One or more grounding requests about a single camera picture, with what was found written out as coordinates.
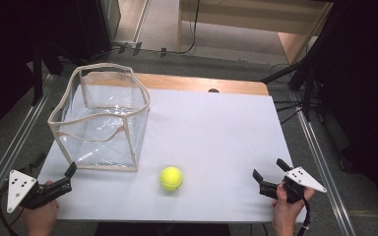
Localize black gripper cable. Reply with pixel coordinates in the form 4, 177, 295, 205
295, 196, 311, 236
0, 186, 24, 236

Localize white table mat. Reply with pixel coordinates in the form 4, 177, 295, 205
37, 88, 307, 224

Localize black hanging cable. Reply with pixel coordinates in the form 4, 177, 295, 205
163, 0, 202, 55

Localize wooden table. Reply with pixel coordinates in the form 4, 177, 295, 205
83, 72, 270, 96

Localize person's right hand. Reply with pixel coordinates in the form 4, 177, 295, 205
271, 184, 316, 236

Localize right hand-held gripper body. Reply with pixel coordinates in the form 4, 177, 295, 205
259, 166, 328, 205

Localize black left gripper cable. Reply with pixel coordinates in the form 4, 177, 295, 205
0, 186, 24, 236

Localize light wooden desk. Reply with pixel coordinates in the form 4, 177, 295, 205
176, 0, 335, 66

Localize black curtain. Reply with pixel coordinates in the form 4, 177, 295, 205
308, 0, 378, 227

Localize person's left hand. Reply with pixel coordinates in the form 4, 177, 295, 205
21, 180, 60, 236

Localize black metal stand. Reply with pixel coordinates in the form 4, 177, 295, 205
30, 40, 64, 106

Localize black cabinet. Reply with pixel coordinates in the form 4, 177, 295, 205
73, 0, 122, 63

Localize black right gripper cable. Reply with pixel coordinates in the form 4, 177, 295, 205
295, 196, 311, 236

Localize metal floor rail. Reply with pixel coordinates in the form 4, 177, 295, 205
0, 74, 57, 224
293, 97, 357, 236

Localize black tripod stand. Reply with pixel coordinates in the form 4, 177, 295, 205
260, 48, 321, 122

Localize clear plastic box beige trim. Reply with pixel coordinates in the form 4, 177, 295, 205
47, 62, 152, 172

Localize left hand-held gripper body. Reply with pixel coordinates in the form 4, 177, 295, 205
6, 165, 73, 214

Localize black floor cables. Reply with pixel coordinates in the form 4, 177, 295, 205
269, 62, 304, 126

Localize yellow tennis ball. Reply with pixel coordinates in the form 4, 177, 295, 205
159, 166, 184, 192

